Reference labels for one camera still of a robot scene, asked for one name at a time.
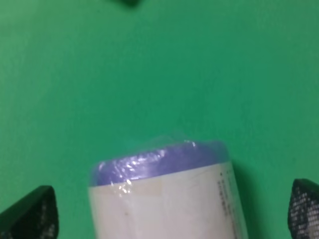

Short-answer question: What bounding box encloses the green table cloth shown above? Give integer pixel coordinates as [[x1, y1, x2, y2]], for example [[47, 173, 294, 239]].
[[0, 0, 319, 239]]

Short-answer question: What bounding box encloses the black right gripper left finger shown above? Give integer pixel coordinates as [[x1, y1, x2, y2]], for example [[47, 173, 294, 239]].
[[0, 185, 59, 239]]

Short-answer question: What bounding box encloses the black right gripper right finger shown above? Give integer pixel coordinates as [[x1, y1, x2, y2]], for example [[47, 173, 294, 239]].
[[288, 179, 319, 239]]

